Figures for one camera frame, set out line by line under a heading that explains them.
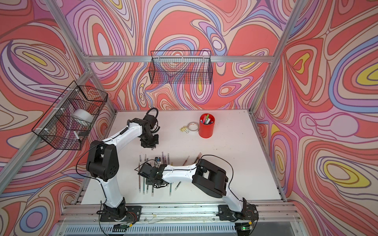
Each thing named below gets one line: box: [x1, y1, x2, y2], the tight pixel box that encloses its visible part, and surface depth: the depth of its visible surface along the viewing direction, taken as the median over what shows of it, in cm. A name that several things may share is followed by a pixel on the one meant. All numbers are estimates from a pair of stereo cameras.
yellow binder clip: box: [179, 125, 190, 134], surface depth 110 cm
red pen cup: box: [198, 113, 216, 139], surface depth 102 cm
